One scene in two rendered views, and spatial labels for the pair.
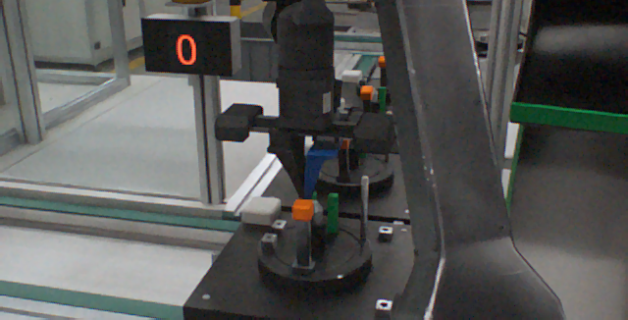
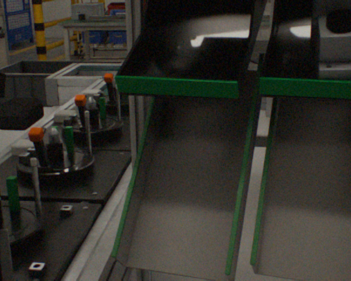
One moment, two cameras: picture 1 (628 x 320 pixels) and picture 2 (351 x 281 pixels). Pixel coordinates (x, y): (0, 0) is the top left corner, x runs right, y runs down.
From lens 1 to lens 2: 0.20 m
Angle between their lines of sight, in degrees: 6
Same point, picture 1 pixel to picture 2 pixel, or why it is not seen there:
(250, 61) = (31, 93)
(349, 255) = (20, 228)
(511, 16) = (135, 10)
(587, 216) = (207, 177)
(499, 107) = not seen: hidden behind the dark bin
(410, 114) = not seen: outside the picture
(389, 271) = (57, 240)
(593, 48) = (201, 34)
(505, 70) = not seen: hidden behind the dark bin
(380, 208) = (72, 192)
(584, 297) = (200, 244)
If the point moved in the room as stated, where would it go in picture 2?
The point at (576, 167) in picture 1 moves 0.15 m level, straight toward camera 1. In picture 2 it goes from (201, 137) to (160, 180)
